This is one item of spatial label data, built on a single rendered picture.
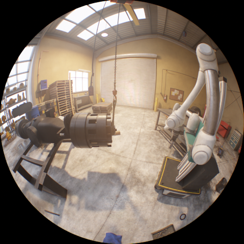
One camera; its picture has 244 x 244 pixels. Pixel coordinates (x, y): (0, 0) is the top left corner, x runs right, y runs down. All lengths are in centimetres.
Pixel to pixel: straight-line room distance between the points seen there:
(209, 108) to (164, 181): 114
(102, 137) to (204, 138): 96
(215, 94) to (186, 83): 648
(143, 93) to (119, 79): 229
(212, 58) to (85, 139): 131
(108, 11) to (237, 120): 992
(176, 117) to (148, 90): 561
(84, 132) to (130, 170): 117
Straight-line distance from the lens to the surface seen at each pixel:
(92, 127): 95
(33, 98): 493
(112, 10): 603
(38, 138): 164
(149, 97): 612
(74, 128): 102
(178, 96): 663
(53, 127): 137
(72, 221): 166
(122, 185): 152
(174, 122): 55
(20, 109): 295
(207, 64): 57
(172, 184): 139
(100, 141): 96
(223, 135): 696
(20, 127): 275
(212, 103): 53
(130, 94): 628
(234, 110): 754
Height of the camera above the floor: 145
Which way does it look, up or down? 25 degrees down
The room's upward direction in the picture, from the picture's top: 2 degrees clockwise
